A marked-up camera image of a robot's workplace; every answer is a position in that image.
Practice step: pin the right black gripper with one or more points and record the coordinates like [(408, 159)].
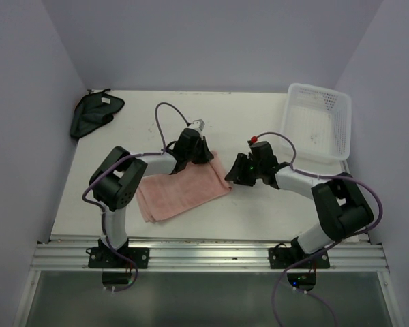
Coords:
[(237, 174)]

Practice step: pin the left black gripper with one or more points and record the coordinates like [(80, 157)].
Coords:
[(206, 155)]

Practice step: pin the pink towel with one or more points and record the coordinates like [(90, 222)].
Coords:
[(161, 197)]

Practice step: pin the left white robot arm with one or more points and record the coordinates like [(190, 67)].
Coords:
[(114, 184)]

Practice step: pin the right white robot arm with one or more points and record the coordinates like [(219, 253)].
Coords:
[(341, 208)]

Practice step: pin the white plastic basket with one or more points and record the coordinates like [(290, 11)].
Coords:
[(318, 122)]

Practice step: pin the black cloth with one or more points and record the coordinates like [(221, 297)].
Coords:
[(94, 110)]

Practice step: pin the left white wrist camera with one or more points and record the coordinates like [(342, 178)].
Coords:
[(197, 125)]

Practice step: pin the aluminium mounting rail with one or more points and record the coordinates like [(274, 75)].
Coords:
[(207, 256)]

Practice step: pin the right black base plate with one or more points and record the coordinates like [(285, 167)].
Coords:
[(282, 256)]

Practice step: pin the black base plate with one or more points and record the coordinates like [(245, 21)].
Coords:
[(104, 258), (282, 256)]

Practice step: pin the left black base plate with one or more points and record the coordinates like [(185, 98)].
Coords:
[(104, 258)]

